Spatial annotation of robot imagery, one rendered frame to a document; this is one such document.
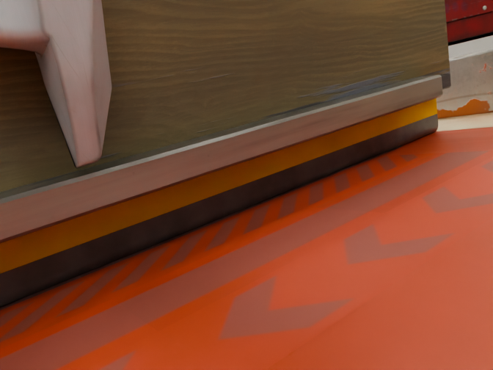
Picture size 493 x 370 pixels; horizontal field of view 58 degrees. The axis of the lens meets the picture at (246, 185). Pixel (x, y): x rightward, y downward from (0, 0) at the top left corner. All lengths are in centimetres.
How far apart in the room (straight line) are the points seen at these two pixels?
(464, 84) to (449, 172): 15
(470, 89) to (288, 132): 18
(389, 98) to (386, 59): 3
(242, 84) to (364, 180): 6
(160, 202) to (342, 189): 7
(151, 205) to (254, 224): 4
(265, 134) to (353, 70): 7
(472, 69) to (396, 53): 10
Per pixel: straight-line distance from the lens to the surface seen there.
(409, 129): 25
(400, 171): 19
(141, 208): 16
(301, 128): 16
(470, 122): 29
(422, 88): 22
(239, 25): 17
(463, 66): 32
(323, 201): 16
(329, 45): 19
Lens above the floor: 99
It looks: 10 degrees down
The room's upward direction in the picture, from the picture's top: 14 degrees counter-clockwise
